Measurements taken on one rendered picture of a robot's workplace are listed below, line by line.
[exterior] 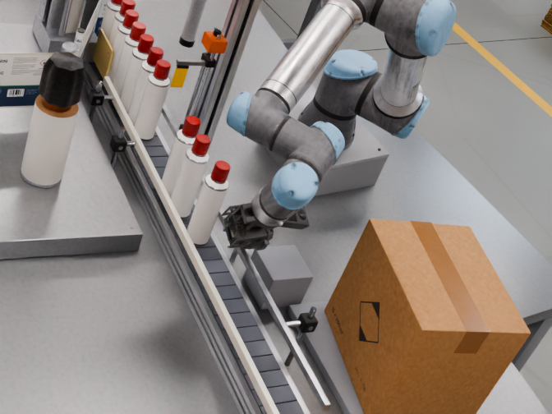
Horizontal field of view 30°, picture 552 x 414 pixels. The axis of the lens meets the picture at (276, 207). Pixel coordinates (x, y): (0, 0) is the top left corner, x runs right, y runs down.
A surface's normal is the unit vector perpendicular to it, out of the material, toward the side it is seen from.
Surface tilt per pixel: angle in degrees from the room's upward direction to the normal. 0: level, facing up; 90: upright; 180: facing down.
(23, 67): 90
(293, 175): 29
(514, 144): 0
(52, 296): 0
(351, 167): 90
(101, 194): 0
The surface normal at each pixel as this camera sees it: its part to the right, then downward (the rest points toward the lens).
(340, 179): 0.54, 0.65
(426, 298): 0.31, -0.75
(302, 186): 0.37, -0.33
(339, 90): -0.44, 0.48
